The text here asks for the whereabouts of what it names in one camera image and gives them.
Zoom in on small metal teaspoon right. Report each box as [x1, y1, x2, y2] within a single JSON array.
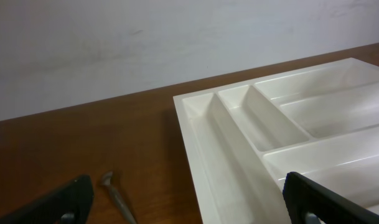
[[101, 171, 137, 224]]

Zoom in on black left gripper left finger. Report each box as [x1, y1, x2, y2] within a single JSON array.
[[0, 174, 94, 224]]

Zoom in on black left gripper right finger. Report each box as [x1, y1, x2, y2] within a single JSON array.
[[283, 172, 379, 224]]

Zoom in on white plastic cutlery tray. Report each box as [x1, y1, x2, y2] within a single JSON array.
[[174, 58, 379, 223]]

